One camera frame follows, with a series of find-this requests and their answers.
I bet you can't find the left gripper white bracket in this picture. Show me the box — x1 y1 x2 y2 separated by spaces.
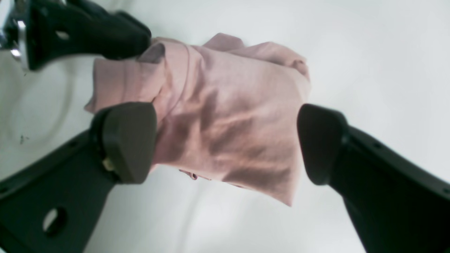
0 0 152 71

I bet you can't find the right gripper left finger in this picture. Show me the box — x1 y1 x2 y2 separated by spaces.
0 102 156 253

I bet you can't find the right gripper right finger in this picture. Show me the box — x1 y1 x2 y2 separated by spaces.
297 104 450 253

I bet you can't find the mauve pink T-shirt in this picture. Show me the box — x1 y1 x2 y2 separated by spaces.
85 33 311 206

